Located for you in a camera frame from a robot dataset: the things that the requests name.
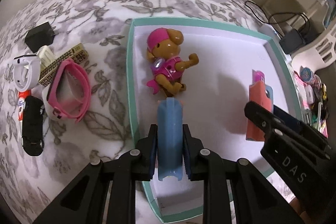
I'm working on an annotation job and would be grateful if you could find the floral grey white blanket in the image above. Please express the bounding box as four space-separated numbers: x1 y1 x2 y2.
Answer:
1 0 261 223

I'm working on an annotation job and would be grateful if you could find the gold black patterned lighter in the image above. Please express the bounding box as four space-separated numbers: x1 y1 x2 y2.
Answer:
38 42 89 89

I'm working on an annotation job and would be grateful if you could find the cream wooden shelf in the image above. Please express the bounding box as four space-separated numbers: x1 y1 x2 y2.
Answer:
263 0 329 32

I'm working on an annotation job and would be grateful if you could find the person's right hand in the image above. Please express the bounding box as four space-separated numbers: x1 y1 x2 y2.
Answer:
289 197 305 215

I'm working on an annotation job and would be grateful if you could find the white power bank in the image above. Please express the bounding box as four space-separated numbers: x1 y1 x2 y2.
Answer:
261 23 292 62

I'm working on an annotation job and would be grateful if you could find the cream hair claw clip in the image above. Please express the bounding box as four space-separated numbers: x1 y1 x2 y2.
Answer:
37 46 55 69

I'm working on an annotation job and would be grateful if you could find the purple stick package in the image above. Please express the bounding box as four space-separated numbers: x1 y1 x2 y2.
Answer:
252 70 265 85

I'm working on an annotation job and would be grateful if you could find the white smartwatch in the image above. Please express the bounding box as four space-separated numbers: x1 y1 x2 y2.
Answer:
13 55 41 92

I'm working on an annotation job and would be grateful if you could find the black toy car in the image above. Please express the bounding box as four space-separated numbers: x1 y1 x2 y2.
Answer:
22 96 45 157

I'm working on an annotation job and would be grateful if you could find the teal white box lid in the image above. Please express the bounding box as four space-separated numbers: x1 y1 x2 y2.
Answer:
126 16 302 224

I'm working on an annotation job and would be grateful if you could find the white plastic basket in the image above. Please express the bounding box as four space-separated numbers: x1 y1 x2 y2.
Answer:
291 26 335 73

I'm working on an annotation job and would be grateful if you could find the black charger brick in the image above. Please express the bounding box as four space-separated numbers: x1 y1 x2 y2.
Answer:
279 29 306 55

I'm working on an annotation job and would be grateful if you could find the colourful toy clutter pile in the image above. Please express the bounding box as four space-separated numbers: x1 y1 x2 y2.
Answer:
294 67 329 138

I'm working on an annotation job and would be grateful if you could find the black power adapter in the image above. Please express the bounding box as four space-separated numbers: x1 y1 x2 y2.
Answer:
25 22 55 53

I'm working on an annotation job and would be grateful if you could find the pink brown dog toy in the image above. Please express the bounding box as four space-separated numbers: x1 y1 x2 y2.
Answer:
146 28 199 97

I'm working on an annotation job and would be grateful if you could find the red white glue bottle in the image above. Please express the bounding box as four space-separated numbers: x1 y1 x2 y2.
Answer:
18 90 31 121

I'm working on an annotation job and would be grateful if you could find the black cable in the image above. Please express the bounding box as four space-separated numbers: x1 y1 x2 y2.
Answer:
244 0 310 37

